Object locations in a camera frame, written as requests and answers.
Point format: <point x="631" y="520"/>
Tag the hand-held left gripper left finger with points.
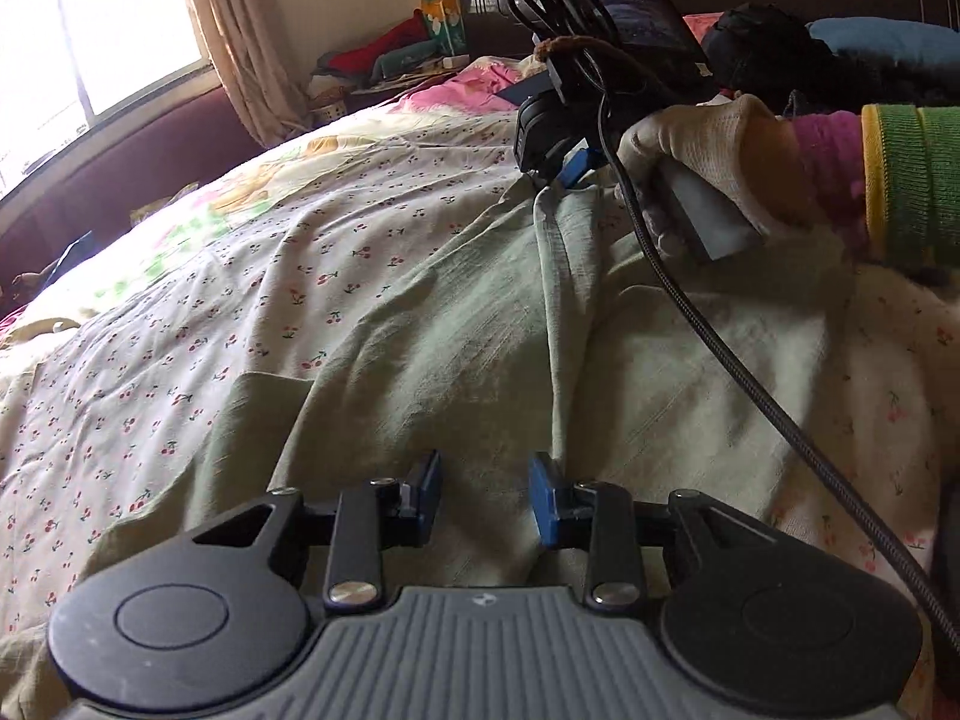
<point x="429" y="496"/>

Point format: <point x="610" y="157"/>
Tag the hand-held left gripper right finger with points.
<point x="543" y="501"/>

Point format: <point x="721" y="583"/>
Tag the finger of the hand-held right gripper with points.
<point x="579" y="166"/>

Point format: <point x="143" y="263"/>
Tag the green pants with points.
<point x="465" y="330"/>

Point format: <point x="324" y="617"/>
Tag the person's right hand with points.
<point x="712" y="135"/>

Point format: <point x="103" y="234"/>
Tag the pink pillow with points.
<point x="697" y="26"/>

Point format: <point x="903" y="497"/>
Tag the black tablet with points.
<point x="521" y="92"/>

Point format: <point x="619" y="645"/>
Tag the black cloth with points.
<point x="757" y="45"/>

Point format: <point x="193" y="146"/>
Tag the yellow tissue pack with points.
<point x="439" y="11"/>

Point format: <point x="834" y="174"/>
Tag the pile of clothes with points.
<point x="367" y="58"/>

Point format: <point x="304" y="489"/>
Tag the blue pillow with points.
<point x="885" y="37"/>

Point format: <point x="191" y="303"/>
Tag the small white basket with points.
<point x="330" y="111"/>

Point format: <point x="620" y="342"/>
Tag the cherry print bedsheet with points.
<point x="225" y="300"/>

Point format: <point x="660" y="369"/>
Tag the beige curtain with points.
<point x="247" y="30"/>

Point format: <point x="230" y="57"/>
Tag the blue flat item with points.
<point x="73" y="253"/>

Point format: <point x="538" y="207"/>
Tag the maroon window bench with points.
<point x="135" y="157"/>

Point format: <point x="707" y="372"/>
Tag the window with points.
<point x="105" y="22"/>

